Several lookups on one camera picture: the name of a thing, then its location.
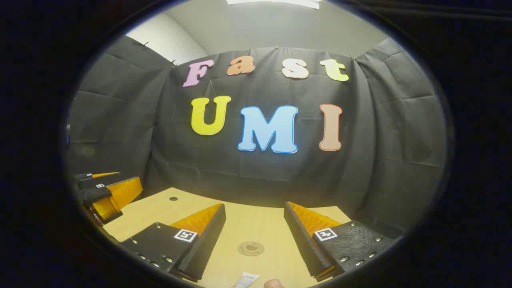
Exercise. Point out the ceiling light panel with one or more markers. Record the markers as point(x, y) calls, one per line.
point(276, 2)

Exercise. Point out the wooden desktop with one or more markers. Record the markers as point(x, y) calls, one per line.
point(256, 224)

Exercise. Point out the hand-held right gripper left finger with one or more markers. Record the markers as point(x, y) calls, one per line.
point(208, 236)

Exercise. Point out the round wooden coaster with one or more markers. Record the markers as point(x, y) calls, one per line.
point(250, 248)

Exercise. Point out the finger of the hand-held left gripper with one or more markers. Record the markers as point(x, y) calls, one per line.
point(96, 192)
point(84, 176)

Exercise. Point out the black backdrop cloth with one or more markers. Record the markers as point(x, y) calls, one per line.
point(260, 176)

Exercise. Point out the white toothpaste tube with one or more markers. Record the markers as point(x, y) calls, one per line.
point(246, 280)

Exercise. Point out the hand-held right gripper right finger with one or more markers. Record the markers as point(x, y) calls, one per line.
point(302, 236)

